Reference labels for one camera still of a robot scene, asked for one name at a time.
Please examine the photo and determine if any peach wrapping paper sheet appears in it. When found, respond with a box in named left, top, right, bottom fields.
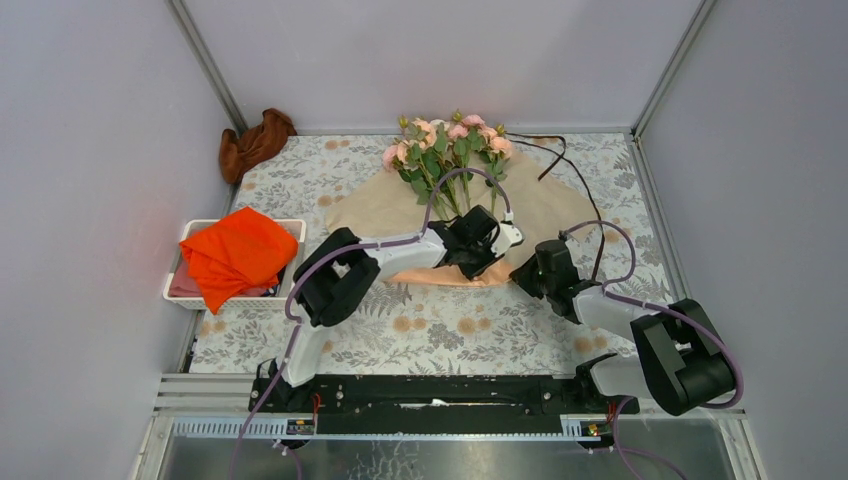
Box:
left=325, top=152, right=597, bottom=287

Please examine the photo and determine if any dark brown ribbon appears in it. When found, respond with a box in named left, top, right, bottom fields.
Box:
left=503, top=136, right=602, bottom=271

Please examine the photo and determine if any pink fake flower bunch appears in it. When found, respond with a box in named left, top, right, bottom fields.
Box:
left=431, top=111, right=513, bottom=214

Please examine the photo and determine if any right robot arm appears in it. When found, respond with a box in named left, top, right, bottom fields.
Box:
left=510, top=240, right=744, bottom=416

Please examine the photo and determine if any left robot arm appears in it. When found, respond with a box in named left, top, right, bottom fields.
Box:
left=271, top=206, right=524, bottom=411

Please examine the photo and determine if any floral patterned table mat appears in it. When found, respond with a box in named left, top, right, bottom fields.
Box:
left=188, top=132, right=674, bottom=375

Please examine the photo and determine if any white plastic basket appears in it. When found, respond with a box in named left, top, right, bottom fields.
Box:
left=162, top=219, right=308, bottom=314

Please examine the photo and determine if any orange cloth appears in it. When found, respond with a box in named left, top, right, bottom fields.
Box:
left=179, top=207, right=299, bottom=314

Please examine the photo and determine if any brown cloth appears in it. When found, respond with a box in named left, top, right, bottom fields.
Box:
left=218, top=108, right=297, bottom=185

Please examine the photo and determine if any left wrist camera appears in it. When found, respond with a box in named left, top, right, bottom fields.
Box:
left=490, top=222, right=524, bottom=259

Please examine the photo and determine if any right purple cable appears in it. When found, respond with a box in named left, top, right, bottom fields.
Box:
left=560, top=220, right=746, bottom=480

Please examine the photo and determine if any black mounting base rail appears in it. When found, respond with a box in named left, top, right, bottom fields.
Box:
left=248, top=374, right=640, bottom=435

